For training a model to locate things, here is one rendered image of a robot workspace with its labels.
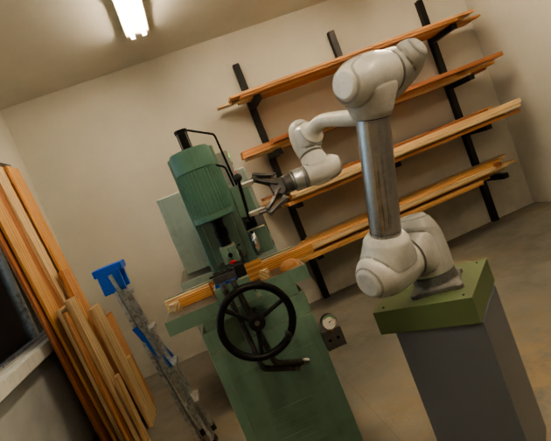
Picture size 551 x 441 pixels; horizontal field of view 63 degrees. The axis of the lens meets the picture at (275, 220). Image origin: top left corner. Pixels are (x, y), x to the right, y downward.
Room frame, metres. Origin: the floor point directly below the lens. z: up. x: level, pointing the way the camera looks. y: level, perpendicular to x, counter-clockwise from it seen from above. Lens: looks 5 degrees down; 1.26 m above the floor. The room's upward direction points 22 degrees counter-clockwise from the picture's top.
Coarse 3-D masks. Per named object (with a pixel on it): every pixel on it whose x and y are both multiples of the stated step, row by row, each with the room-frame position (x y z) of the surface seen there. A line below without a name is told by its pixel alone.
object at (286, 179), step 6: (288, 174) 1.79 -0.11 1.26; (276, 180) 1.81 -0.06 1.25; (282, 180) 1.79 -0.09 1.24; (288, 180) 1.77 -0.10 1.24; (270, 186) 1.80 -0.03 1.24; (276, 186) 1.79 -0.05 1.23; (282, 186) 1.79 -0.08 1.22; (288, 186) 1.77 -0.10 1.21; (294, 186) 1.78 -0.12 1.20; (282, 192) 1.78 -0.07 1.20; (288, 192) 1.79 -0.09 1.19
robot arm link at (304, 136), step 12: (300, 120) 1.88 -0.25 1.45; (312, 120) 1.78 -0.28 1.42; (324, 120) 1.71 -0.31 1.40; (336, 120) 1.65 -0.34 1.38; (348, 120) 1.59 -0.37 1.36; (300, 132) 1.82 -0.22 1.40; (312, 132) 1.79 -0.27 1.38; (300, 144) 1.82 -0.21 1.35; (312, 144) 1.81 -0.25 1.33; (300, 156) 1.84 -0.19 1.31
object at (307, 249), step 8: (296, 248) 1.96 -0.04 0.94; (304, 248) 1.94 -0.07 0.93; (312, 248) 1.95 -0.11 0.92; (280, 256) 1.93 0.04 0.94; (288, 256) 1.93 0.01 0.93; (296, 256) 1.94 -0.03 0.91; (264, 264) 1.92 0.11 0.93; (272, 264) 1.93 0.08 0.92; (208, 288) 1.89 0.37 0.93; (184, 296) 1.90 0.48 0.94; (192, 296) 1.89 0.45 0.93; (200, 296) 1.89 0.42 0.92; (208, 296) 1.89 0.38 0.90; (184, 304) 1.88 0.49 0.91
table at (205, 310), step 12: (276, 276) 1.77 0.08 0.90; (288, 276) 1.78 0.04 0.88; (300, 276) 1.78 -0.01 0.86; (204, 300) 1.85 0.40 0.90; (216, 300) 1.75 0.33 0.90; (252, 300) 1.66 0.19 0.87; (180, 312) 1.79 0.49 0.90; (192, 312) 1.73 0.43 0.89; (204, 312) 1.74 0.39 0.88; (216, 312) 1.74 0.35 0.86; (240, 312) 1.66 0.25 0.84; (168, 324) 1.72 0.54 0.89; (180, 324) 1.72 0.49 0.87; (192, 324) 1.73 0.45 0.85
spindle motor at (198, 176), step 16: (176, 160) 1.85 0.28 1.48; (192, 160) 1.83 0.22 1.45; (208, 160) 1.87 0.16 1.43; (176, 176) 1.88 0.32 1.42; (192, 176) 1.84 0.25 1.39; (208, 176) 1.85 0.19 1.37; (192, 192) 1.85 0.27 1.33; (208, 192) 1.84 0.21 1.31; (224, 192) 1.88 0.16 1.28; (192, 208) 1.87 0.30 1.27; (208, 208) 1.84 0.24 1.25; (224, 208) 1.86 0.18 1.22
